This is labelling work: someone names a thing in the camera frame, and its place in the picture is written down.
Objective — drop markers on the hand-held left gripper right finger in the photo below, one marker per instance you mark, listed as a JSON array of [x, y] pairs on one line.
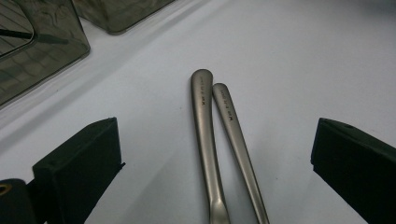
[[358, 168]]

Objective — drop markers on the black chopstick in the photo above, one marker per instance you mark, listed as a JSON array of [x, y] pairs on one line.
[[18, 34]]

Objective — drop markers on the clear brown plastic bin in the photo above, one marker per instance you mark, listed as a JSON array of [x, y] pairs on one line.
[[46, 65], [124, 15]]

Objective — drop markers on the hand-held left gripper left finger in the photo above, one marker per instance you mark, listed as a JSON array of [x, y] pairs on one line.
[[81, 171]]

